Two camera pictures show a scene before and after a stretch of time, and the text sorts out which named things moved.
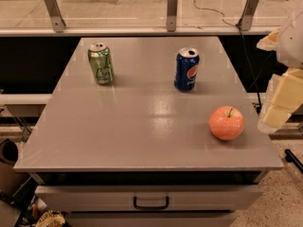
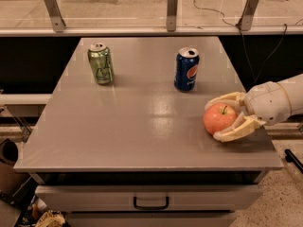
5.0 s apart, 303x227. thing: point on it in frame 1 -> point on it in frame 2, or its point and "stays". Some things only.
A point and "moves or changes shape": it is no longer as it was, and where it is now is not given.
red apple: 226,122 moves or changes shape
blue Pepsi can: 186,69 stays
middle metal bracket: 171,11 stays
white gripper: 293,44 -> 266,102
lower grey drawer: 151,218 stays
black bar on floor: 291,157 stays
